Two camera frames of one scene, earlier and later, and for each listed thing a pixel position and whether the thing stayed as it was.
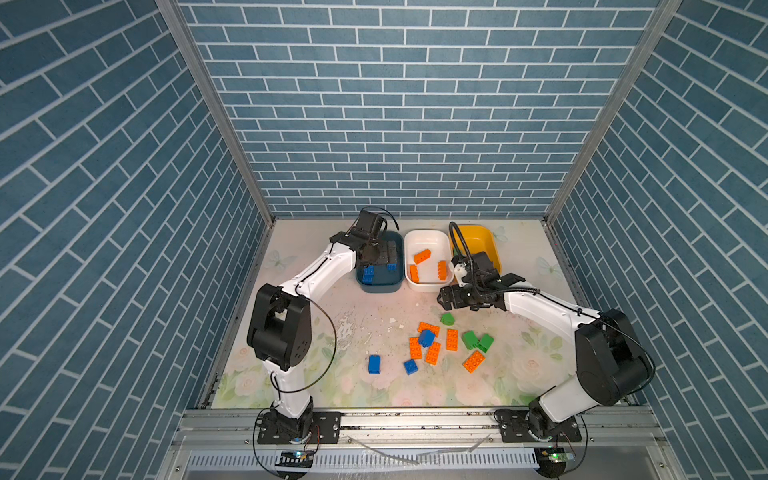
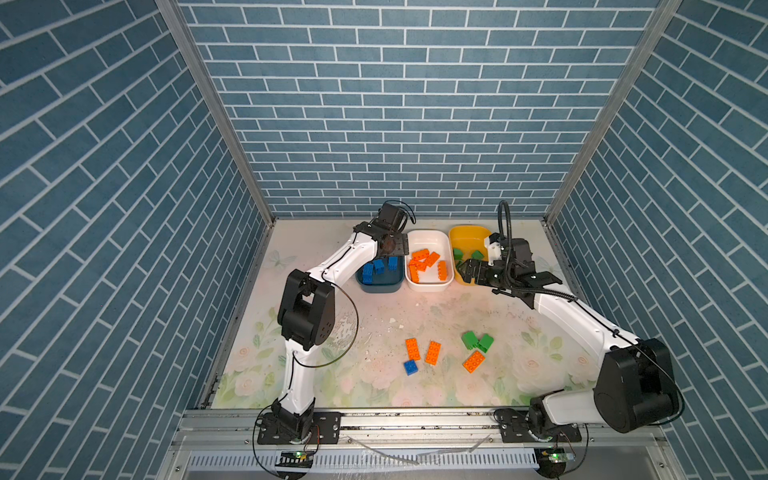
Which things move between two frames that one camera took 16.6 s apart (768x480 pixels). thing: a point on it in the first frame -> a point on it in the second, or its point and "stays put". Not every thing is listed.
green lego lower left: [470, 339] stays put
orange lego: [432, 354] stays put
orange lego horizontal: [422, 256] stays put
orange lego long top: [442, 270] stays put
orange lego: [452, 339] -> [432, 259]
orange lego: [425, 326] -> [422, 265]
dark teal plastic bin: [387, 273] stays put
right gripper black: [455, 299] -> [481, 267]
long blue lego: [368, 272] stays put
